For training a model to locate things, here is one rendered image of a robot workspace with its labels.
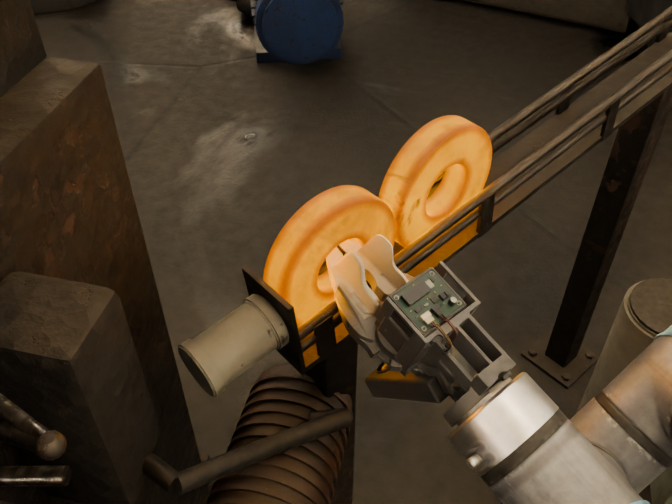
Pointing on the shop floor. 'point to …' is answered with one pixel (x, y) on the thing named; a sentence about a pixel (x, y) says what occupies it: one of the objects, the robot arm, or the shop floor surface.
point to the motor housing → (258, 408)
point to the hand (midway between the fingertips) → (336, 251)
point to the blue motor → (297, 30)
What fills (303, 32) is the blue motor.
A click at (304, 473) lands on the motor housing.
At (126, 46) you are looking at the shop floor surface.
